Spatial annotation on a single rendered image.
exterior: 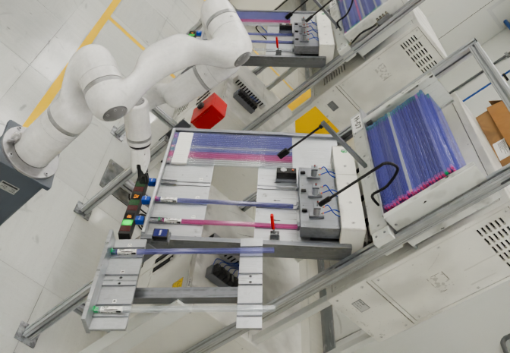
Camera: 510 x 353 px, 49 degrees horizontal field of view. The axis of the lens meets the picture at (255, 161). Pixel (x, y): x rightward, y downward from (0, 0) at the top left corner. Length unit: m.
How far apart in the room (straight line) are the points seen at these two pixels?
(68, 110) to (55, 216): 1.18
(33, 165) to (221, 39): 0.69
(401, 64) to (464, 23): 1.96
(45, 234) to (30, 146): 0.98
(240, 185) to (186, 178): 1.42
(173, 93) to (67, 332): 1.20
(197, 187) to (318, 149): 0.56
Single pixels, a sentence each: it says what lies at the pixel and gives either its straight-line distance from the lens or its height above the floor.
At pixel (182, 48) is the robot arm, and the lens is 1.61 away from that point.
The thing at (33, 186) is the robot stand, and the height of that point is 0.66.
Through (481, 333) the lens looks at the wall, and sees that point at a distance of 3.39.
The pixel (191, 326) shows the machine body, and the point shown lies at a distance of 2.25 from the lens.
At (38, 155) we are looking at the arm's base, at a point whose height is 0.76.
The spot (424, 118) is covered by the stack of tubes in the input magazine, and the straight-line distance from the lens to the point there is 2.07.
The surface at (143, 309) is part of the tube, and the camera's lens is 1.63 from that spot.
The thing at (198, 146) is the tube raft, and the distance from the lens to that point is 2.35.
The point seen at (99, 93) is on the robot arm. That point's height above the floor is 1.08.
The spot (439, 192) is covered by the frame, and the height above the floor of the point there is 1.58.
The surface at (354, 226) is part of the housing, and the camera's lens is 1.89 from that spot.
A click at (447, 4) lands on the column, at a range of 5.00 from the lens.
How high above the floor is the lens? 1.93
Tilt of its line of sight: 25 degrees down
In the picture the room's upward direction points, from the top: 54 degrees clockwise
